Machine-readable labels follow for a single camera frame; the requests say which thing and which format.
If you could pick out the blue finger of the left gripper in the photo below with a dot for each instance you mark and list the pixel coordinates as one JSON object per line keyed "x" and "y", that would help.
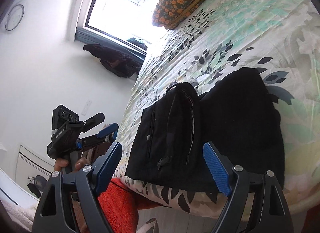
{"x": 107, "y": 134}
{"x": 92, "y": 122}

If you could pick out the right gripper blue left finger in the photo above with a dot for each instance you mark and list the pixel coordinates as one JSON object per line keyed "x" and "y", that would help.
{"x": 55, "y": 211}

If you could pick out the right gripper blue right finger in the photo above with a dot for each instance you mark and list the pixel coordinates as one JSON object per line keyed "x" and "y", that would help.
{"x": 269, "y": 212}

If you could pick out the black pants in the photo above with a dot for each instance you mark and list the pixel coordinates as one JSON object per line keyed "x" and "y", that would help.
{"x": 237, "y": 115}

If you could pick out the red fuzzy garment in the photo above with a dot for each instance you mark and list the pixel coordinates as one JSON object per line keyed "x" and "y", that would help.
{"x": 120, "y": 206}

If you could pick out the floral leaf bed sheet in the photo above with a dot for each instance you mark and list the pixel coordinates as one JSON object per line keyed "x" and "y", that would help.
{"x": 280, "y": 38}

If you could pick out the white wall switch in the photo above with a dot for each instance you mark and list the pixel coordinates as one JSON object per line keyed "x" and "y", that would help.
{"x": 86, "y": 107}

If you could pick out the window with dark frame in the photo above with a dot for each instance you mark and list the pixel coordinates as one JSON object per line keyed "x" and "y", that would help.
{"x": 123, "y": 25}

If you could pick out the round white wall fixture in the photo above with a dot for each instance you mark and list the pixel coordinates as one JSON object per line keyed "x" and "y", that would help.
{"x": 15, "y": 17}

